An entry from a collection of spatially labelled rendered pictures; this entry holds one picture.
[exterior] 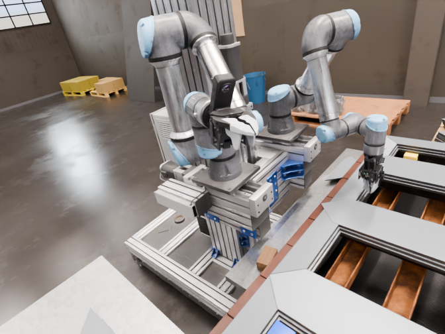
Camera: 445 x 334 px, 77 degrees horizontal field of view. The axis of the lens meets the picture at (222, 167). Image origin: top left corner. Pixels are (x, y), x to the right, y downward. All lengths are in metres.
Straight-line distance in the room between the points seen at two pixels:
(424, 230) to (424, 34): 3.74
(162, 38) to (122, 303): 0.78
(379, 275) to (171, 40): 1.27
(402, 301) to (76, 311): 1.04
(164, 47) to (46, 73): 11.13
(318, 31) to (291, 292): 0.93
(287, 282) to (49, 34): 11.80
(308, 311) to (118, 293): 0.55
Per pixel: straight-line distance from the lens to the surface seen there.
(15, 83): 11.78
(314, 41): 1.20
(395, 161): 1.68
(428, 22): 4.75
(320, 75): 1.20
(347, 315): 0.98
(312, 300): 0.99
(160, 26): 0.99
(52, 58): 12.16
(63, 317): 0.92
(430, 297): 1.47
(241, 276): 1.28
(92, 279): 0.96
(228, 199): 1.23
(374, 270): 1.50
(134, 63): 7.77
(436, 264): 1.20
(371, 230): 1.23
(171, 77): 1.02
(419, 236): 1.25
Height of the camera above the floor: 1.67
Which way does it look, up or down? 29 degrees down
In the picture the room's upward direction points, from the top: 11 degrees counter-clockwise
